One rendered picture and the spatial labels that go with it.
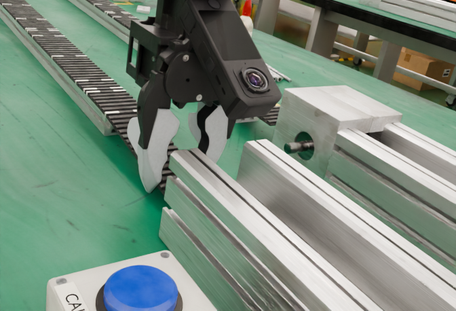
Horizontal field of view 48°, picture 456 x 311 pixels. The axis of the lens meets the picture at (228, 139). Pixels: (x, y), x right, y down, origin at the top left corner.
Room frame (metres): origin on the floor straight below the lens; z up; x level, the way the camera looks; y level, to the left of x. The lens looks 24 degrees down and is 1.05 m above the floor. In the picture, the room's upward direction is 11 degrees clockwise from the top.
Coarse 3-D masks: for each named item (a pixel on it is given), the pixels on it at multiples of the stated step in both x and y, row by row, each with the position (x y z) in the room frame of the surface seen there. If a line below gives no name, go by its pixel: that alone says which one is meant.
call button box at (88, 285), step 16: (144, 256) 0.26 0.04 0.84; (160, 256) 0.26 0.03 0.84; (80, 272) 0.24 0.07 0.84; (96, 272) 0.24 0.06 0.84; (112, 272) 0.24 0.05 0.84; (176, 272) 0.25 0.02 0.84; (48, 288) 0.22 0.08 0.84; (64, 288) 0.22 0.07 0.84; (80, 288) 0.22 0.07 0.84; (96, 288) 0.23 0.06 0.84; (192, 288) 0.24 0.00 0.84; (48, 304) 0.22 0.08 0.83; (64, 304) 0.21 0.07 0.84; (80, 304) 0.21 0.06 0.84; (96, 304) 0.21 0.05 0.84; (176, 304) 0.22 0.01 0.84; (192, 304) 0.23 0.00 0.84; (208, 304) 0.23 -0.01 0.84
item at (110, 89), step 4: (84, 88) 0.59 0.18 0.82; (88, 88) 0.59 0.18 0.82; (92, 88) 0.59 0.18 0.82; (96, 88) 0.59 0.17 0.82; (100, 88) 0.60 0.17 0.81; (104, 88) 0.60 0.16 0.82; (108, 88) 0.60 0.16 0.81; (112, 88) 0.60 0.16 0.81; (116, 88) 0.61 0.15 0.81; (120, 88) 0.61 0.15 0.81; (84, 92) 0.58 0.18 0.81; (88, 92) 0.58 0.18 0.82; (92, 92) 0.58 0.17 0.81; (96, 92) 0.58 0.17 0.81; (100, 92) 0.58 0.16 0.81; (104, 92) 0.59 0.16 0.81; (108, 92) 0.59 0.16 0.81; (112, 92) 0.59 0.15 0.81; (116, 92) 0.60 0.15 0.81; (120, 92) 0.60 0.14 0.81; (88, 96) 0.57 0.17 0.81
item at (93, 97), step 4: (124, 92) 0.60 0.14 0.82; (92, 96) 0.57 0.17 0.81; (96, 96) 0.57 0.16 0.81; (100, 96) 0.57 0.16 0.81; (104, 96) 0.57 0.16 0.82; (108, 96) 0.57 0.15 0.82; (112, 96) 0.58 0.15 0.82; (116, 96) 0.58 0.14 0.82; (120, 96) 0.58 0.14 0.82; (124, 96) 0.58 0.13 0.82; (128, 96) 0.59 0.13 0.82; (132, 96) 0.59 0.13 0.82; (92, 100) 0.56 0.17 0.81
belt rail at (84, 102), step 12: (0, 12) 0.95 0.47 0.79; (12, 24) 0.88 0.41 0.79; (24, 36) 0.83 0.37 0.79; (36, 48) 0.78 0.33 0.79; (48, 60) 0.71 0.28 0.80; (48, 72) 0.71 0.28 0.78; (60, 72) 0.67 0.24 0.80; (60, 84) 0.67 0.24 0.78; (72, 84) 0.63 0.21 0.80; (72, 96) 0.63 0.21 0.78; (84, 96) 0.59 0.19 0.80; (84, 108) 0.59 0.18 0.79; (96, 108) 0.56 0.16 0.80; (96, 120) 0.56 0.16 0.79; (108, 120) 0.55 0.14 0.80; (108, 132) 0.54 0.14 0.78
